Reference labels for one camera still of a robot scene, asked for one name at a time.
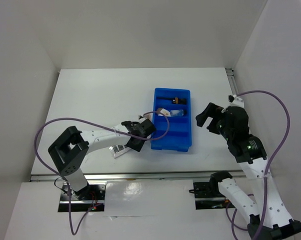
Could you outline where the black eyeshadow palette pack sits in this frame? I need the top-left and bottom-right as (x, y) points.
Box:
(109, 145), (131, 159)

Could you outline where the white egg-shaped foundation bottle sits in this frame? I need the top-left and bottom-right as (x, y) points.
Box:
(156, 107), (171, 117)

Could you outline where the blue plastic organizer tray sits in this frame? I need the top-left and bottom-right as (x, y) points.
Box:
(151, 87), (192, 152)

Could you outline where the aluminium rail right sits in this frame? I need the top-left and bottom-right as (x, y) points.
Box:
(225, 68), (240, 95)

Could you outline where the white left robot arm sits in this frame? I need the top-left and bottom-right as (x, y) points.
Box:
(48, 118), (156, 200)

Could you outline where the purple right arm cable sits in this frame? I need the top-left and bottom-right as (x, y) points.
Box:
(225, 90), (291, 240)

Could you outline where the aluminium rail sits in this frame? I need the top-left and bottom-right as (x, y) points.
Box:
(30, 170), (245, 182)
(225, 68), (240, 95)

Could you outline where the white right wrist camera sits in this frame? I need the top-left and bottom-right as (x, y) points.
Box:
(228, 94), (245, 108)

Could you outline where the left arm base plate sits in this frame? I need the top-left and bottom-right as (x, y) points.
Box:
(57, 183), (106, 213)

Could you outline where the clear small bottle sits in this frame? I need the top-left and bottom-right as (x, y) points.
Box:
(170, 109), (187, 117)

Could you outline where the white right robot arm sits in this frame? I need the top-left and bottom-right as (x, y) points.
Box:
(195, 102), (301, 240)

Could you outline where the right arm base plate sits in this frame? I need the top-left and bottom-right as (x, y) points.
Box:
(188, 182), (230, 210)

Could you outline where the short kabuki makeup brush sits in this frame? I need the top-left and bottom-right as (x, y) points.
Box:
(172, 97), (180, 104)

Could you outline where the aluminium rail front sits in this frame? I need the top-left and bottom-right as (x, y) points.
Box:
(30, 170), (245, 182)

